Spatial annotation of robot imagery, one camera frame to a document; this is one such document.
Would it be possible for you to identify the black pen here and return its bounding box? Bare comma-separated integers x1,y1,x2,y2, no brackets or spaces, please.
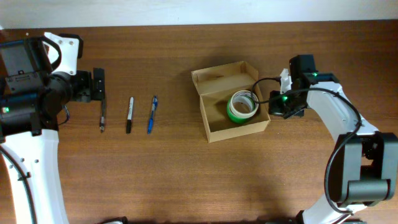
99,98,106,133

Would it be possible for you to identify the black white marker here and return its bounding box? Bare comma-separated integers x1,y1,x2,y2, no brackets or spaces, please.
126,96,134,134

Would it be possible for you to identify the white masking tape roll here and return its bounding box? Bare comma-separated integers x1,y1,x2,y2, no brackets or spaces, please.
228,90,259,119

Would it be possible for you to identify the green tape roll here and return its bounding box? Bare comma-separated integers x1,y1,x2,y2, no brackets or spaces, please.
226,93,259,124

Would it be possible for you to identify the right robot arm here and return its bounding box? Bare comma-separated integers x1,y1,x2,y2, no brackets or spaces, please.
269,55,397,223

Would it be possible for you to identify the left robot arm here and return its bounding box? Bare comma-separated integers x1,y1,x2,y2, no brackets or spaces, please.
1,32,106,223

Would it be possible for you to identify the blue pen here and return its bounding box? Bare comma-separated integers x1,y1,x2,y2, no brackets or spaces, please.
147,95,158,134

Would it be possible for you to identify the open cardboard box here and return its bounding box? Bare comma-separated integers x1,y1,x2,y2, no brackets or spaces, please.
191,61,270,142

